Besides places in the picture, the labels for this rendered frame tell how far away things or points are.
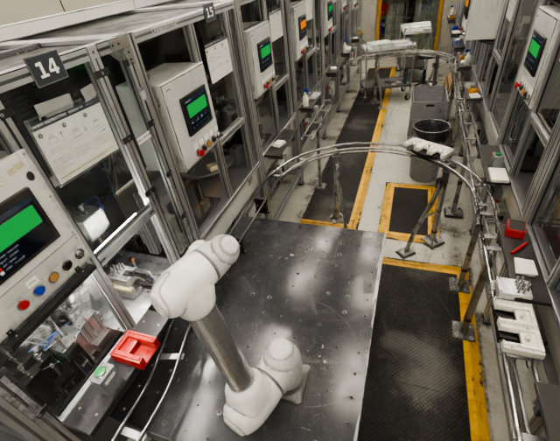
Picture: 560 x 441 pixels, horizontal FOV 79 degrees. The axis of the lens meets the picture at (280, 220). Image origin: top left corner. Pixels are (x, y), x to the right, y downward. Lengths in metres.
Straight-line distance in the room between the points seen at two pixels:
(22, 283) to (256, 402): 0.89
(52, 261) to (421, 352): 2.19
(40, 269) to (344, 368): 1.29
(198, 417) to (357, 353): 0.77
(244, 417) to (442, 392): 1.43
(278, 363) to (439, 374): 1.37
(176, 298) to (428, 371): 1.88
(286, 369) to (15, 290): 0.98
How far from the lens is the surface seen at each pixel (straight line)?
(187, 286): 1.06
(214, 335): 1.20
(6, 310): 1.37
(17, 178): 1.31
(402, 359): 2.58
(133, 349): 1.70
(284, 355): 1.46
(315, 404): 1.67
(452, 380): 2.58
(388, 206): 3.78
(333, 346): 1.79
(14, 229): 1.29
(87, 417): 1.66
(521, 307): 1.87
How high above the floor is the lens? 2.20
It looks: 37 degrees down
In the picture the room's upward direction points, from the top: 8 degrees counter-clockwise
